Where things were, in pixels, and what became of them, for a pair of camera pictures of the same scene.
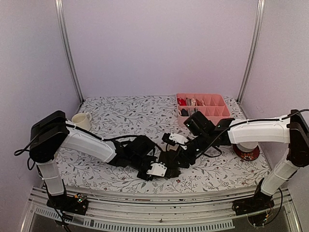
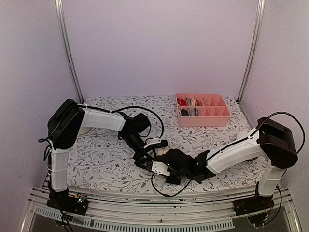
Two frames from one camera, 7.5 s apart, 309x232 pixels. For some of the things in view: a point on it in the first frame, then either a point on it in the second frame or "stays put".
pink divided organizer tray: x=214 y=105 stays put
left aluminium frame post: x=62 y=26 stays put
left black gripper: x=145 y=178 → x=140 y=161
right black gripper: x=183 y=158 → x=174 y=181
